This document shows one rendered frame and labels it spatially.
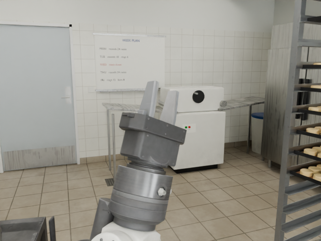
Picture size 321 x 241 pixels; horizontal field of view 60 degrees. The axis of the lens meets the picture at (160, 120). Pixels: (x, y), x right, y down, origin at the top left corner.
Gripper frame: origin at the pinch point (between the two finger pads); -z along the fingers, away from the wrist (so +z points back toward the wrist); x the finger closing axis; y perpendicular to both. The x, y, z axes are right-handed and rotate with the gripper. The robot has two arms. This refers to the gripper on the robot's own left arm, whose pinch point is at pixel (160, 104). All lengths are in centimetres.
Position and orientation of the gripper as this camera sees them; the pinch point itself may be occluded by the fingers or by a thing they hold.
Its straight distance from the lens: 45.6
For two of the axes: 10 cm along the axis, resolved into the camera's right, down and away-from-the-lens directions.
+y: -6.7, -0.2, 7.4
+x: -7.2, -2.6, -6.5
